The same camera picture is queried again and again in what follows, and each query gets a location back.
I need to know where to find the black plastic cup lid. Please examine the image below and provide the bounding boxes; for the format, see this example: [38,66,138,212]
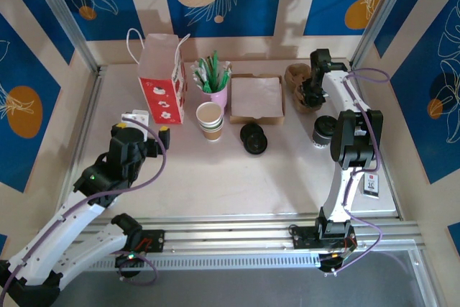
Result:
[239,122,264,142]
[313,115,338,136]
[243,131,270,157]

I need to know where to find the base electronics with wires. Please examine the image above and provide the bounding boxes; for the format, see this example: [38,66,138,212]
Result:
[318,249,359,278]
[114,251,147,279]

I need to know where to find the brown cardboard napkin box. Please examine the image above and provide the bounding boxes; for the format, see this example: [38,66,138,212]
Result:
[229,73,288,125]

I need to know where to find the aluminium table side rail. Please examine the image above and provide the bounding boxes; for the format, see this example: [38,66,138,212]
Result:
[59,65,107,207]

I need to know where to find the slotted grey cable duct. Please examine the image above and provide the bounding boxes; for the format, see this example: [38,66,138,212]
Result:
[45,253,323,272]

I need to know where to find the aluminium frame post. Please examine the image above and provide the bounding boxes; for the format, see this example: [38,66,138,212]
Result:
[27,0,104,74]
[350,0,420,70]

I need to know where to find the green wrapped straw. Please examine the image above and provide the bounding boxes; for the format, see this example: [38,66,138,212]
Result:
[215,69,231,91]
[210,50,221,92]
[198,57,213,93]

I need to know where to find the black white printed packet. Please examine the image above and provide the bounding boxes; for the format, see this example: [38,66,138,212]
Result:
[360,173,383,200]

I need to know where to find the white paper napkin stack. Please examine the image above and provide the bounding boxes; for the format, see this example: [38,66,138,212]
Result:
[231,76,283,118]

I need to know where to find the grey metal base panel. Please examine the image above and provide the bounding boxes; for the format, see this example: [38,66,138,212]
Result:
[35,251,428,307]

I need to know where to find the pink straw holder cup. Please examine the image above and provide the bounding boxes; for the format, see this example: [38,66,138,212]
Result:
[200,82,229,109]

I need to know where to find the red white paper bag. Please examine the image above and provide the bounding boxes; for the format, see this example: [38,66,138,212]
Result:
[126,27,191,125]

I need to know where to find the long aluminium mounting rail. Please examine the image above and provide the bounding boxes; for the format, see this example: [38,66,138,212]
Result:
[30,213,421,260]

